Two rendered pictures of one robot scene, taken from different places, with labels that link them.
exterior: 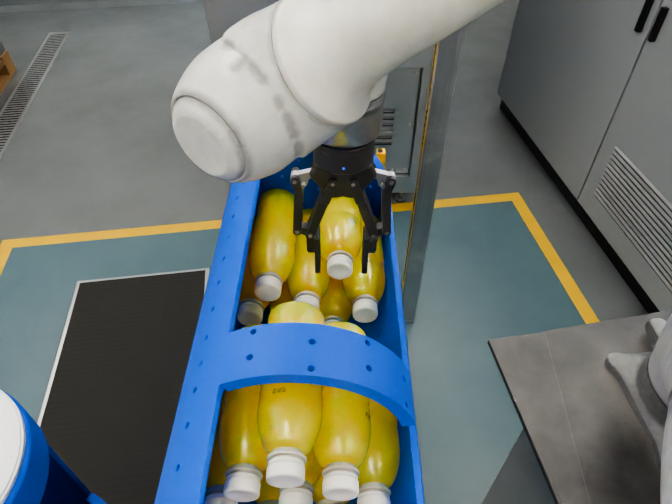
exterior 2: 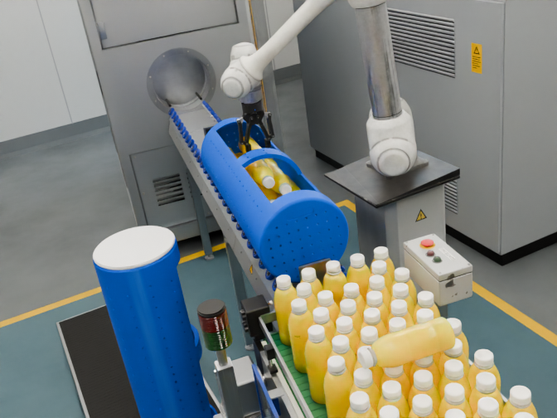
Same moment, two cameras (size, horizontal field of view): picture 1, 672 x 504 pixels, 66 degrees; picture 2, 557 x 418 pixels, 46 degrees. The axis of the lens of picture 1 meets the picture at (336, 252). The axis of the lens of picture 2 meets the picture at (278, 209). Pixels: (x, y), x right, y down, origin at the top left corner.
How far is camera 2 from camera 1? 1.90 m
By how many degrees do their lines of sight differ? 22
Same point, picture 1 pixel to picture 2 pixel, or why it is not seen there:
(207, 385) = (238, 167)
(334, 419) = (277, 175)
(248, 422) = not seen: hidden behind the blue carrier
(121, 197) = (49, 284)
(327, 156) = (249, 107)
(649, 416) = not seen: hidden behind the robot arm
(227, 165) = (239, 90)
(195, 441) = (242, 174)
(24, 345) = (27, 378)
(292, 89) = (249, 72)
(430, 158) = not seen: hidden behind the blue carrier
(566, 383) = (354, 173)
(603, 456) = (369, 182)
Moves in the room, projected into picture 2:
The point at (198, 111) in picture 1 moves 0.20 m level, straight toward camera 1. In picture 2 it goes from (231, 80) to (264, 89)
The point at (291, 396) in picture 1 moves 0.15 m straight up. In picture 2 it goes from (263, 166) to (256, 125)
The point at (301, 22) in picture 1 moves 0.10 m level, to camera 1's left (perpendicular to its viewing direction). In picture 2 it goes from (246, 60) to (217, 65)
